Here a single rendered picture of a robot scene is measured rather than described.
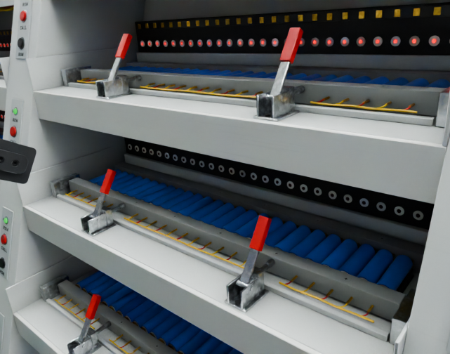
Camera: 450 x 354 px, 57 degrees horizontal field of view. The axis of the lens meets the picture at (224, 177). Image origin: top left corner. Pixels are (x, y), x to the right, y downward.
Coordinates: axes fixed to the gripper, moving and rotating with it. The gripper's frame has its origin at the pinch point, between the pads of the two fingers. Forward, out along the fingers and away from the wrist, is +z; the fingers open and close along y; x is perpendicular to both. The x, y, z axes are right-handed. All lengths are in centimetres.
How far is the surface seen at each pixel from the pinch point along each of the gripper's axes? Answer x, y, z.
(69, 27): 22.3, -30.0, 18.0
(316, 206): 4.0, 13.6, 33.7
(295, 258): -2.4, 16.6, 25.4
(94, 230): -7.3, -11.3, 20.1
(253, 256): -3.1, 14.5, 20.4
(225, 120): 9.3, 10.2, 15.4
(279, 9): 30.6, 1.2, 31.3
